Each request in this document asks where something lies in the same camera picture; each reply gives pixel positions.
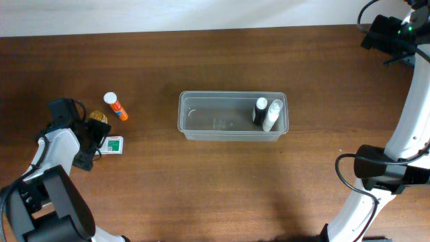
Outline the dark bottle white cap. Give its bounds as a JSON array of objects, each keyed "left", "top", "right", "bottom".
[{"left": 252, "top": 97, "right": 268, "bottom": 125}]

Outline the small jar gold lid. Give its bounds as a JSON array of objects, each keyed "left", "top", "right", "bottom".
[{"left": 89, "top": 110, "right": 108, "bottom": 124}]

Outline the white spray bottle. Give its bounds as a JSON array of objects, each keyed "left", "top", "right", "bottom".
[{"left": 262, "top": 99, "right": 284, "bottom": 132}]

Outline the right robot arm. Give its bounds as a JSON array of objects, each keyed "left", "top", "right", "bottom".
[{"left": 317, "top": 0, "right": 429, "bottom": 241}]

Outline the white green medicine box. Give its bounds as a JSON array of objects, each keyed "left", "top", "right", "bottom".
[{"left": 99, "top": 136, "right": 124, "bottom": 155}]

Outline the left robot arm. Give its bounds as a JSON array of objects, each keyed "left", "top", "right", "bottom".
[{"left": 1, "top": 98, "right": 130, "bottom": 242}]

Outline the clear plastic container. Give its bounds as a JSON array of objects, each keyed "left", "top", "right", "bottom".
[{"left": 177, "top": 91, "right": 289, "bottom": 142}]

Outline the orange tube white cap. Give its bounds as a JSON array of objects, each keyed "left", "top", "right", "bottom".
[{"left": 103, "top": 92, "right": 128, "bottom": 121}]

